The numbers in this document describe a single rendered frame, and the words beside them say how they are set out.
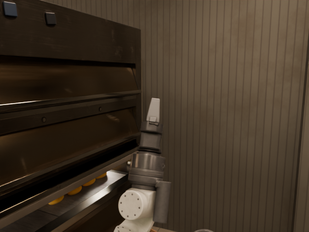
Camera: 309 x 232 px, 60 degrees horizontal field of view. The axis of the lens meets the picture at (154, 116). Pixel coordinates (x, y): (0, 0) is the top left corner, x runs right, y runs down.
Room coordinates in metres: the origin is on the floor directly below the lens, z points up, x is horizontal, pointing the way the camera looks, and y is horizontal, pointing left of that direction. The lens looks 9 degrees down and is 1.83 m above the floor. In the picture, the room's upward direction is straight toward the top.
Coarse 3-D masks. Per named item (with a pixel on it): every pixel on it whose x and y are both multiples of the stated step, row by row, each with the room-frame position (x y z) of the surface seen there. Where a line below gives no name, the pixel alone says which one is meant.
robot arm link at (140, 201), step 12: (132, 180) 0.62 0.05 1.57; (144, 180) 0.61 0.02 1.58; (156, 180) 0.61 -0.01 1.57; (132, 192) 0.58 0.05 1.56; (144, 192) 0.60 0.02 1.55; (156, 192) 0.61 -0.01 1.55; (168, 192) 0.61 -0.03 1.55; (120, 204) 0.58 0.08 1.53; (132, 204) 0.57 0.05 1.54; (144, 204) 0.57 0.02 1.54; (156, 204) 0.60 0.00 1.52; (168, 204) 0.60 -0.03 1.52; (132, 216) 0.56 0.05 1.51; (144, 216) 0.59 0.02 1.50; (156, 216) 0.58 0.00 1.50
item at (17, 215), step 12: (132, 144) 1.64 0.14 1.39; (108, 156) 1.38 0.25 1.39; (72, 168) 1.22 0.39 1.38; (84, 168) 1.18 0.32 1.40; (108, 168) 1.15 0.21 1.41; (48, 180) 1.06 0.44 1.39; (60, 180) 1.03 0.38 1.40; (84, 180) 1.01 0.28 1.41; (24, 192) 0.94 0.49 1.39; (36, 192) 0.92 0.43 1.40; (60, 192) 0.90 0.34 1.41; (0, 204) 0.85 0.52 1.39; (12, 204) 0.82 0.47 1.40; (36, 204) 0.81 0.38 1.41; (12, 216) 0.73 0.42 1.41; (0, 228) 0.70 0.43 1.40
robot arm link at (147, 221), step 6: (126, 222) 0.64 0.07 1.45; (132, 222) 0.64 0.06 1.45; (138, 222) 0.64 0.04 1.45; (144, 222) 0.64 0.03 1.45; (150, 222) 0.63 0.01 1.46; (120, 228) 0.62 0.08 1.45; (126, 228) 0.63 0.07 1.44; (132, 228) 0.63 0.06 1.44; (138, 228) 0.63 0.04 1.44; (144, 228) 0.63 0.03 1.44; (150, 228) 0.64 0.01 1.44
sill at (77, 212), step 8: (112, 184) 1.51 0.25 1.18; (120, 184) 1.51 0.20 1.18; (128, 184) 1.58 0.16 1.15; (104, 192) 1.40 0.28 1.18; (112, 192) 1.42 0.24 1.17; (88, 200) 1.30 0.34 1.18; (96, 200) 1.30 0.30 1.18; (104, 200) 1.36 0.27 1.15; (72, 208) 1.22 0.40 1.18; (80, 208) 1.22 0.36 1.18; (88, 208) 1.24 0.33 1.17; (96, 208) 1.30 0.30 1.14; (64, 216) 1.15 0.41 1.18; (72, 216) 1.15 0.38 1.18; (80, 216) 1.19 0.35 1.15; (48, 224) 1.08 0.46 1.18; (56, 224) 1.08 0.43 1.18; (64, 224) 1.10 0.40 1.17; (72, 224) 1.14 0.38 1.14
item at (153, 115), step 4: (152, 100) 0.67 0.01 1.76; (156, 100) 0.67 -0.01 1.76; (152, 104) 0.66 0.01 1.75; (156, 104) 0.66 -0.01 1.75; (152, 108) 0.66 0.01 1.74; (156, 108) 0.66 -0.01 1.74; (148, 112) 0.65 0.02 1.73; (152, 112) 0.65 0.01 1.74; (156, 112) 0.65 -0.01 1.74; (148, 116) 0.65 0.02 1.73; (152, 116) 0.65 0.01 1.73; (156, 116) 0.65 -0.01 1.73; (148, 120) 0.65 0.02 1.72; (152, 120) 0.64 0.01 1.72; (156, 120) 0.65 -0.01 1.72
